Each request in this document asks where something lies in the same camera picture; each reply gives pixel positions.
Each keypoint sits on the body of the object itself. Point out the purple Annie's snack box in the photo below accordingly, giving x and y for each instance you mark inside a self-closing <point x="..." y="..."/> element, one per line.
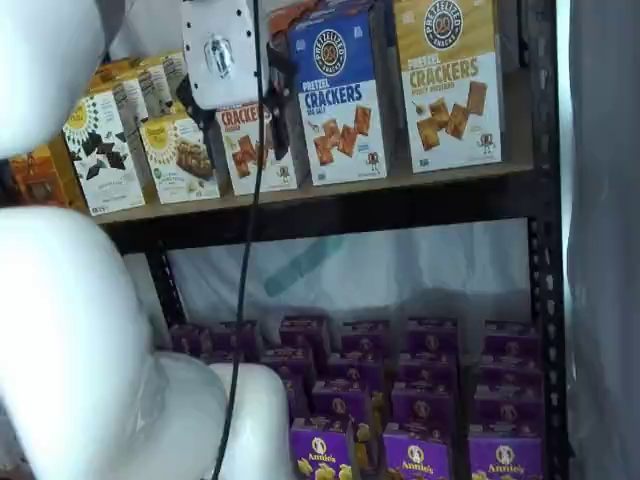
<point x="320" y="450"/>
<point x="304" y="334"/>
<point x="512" y="340"/>
<point x="299" y="397"/>
<point x="510" y="412"/>
<point x="366" y="340"/>
<point x="287" y="364"/>
<point x="415" y="460"/>
<point x="427" y="370"/>
<point x="422" y="410"/>
<point x="355" y="370"/>
<point x="432" y="337"/>
<point x="340" y="402"/>
<point x="505" y="462"/>
<point x="232" y="340"/>
<point x="190" y="340"/>
<point x="510" y="372"/>

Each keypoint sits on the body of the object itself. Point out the blue sea salt crackers box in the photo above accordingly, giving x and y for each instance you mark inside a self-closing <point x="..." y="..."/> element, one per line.
<point x="340" y="65"/>
<point x="340" y="6"/>

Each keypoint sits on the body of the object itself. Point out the tan honey mustard crackers box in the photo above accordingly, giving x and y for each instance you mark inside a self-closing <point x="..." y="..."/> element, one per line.
<point x="450" y="100"/>

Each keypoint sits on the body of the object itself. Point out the Simple Mills sweet thins box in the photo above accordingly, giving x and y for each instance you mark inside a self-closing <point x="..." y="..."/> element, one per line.
<point x="105" y="190"/>
<point x="144" y="92"/>
<point x="122" y="97"/>

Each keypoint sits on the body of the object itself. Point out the dark orange snack box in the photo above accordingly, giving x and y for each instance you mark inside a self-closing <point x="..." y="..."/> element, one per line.
<point x="40" y="180"/>

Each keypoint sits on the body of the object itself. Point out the white plate gripper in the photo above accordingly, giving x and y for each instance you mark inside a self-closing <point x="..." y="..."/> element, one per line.
<point x="220" y="50"/>

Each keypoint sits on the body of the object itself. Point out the grey plastic side curtain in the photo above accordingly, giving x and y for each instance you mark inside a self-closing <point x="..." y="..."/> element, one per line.
<point x="600" y="250"/>

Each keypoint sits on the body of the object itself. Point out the black metal shelf frame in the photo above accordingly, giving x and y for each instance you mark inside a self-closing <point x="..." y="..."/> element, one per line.
<point x="350" y="215"/>

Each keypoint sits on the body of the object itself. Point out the Simple Mills almond bars box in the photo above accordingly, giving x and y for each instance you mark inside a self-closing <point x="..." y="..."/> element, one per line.
<point x="172" y="107"/>
<point x="172" y="75"/>
<point x="175" y="170"/>

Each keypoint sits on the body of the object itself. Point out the orange cheddar crackers box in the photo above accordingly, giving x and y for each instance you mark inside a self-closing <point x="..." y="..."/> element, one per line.
<point x="282" y="20"/>
<point x="245" y="160"/>

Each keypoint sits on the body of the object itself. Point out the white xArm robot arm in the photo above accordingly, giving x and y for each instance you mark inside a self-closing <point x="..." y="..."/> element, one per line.
<point x="75" y="325"/>

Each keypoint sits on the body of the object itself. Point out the wooden shelf board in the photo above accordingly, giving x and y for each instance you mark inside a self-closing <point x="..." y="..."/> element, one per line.
<point x="350" y="187"/>

